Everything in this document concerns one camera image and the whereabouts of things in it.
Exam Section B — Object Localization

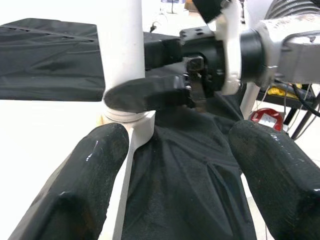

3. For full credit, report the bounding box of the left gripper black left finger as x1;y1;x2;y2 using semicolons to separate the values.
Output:
7;122;130;240

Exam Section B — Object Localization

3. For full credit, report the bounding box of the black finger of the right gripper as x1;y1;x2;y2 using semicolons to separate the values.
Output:
143;37;184;71
102;74;196;114

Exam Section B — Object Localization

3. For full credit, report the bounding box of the white plastic table leg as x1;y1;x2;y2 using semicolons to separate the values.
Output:
95;0;156;124

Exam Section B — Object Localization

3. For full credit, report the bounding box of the white plastic children table top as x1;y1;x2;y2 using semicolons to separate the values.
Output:
0;99;157;240

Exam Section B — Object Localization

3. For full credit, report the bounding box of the white slanted support leg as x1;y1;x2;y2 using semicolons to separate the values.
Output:
239;81;261;121

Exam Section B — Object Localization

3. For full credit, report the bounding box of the yellow bundle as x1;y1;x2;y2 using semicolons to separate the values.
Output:
266;86;294;98

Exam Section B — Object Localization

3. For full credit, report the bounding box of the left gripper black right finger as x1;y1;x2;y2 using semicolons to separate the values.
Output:
227;119;320;240

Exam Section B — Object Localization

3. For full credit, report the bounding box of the red round device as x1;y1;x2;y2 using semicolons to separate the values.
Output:
249;107;285;131

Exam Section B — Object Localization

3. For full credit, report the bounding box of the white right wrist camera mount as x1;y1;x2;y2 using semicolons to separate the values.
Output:
192;0;243;96

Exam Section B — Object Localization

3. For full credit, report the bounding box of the black cloth table cover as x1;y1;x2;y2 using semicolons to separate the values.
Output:
0;17;258;240

